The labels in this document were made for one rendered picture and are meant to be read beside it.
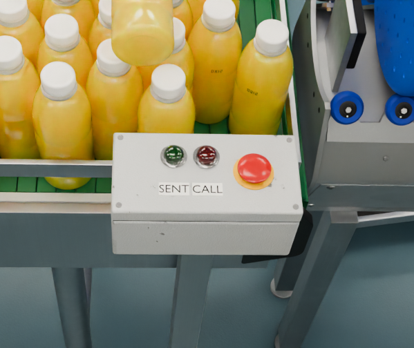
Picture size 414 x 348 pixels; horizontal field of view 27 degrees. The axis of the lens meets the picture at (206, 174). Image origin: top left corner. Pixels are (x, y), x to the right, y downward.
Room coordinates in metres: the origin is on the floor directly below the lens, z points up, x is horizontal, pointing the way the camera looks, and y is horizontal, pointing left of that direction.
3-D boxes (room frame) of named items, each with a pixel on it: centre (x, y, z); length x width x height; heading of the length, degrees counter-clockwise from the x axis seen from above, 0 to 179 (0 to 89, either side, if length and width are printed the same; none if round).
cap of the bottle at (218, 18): (0.72, 0.01, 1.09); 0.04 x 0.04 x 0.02
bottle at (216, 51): (0.72, 0.01, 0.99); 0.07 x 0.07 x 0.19
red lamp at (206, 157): (0.51, 0.00, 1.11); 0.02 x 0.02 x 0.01
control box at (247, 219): (0.49, 0.00, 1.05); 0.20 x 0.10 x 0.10; 99
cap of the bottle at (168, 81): (0.61, 0.06, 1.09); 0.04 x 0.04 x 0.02
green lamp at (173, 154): (0.50, 0.04, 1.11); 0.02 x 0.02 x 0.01
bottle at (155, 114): (0.61, 0.06, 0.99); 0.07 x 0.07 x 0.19
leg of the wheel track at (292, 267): (0.89, -0.22, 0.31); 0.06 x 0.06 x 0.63; 9
